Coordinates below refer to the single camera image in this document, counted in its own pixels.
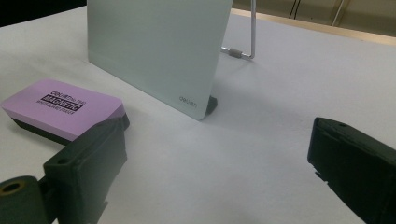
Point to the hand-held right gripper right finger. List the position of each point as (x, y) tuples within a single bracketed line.
[(358, 165)]

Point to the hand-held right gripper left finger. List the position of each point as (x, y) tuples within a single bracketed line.
[(84, 174)]

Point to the purple whiteboard eraser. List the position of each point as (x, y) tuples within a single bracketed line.
[(56, 109)]

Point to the small whiteboard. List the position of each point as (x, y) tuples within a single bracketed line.
[(155, 53)]

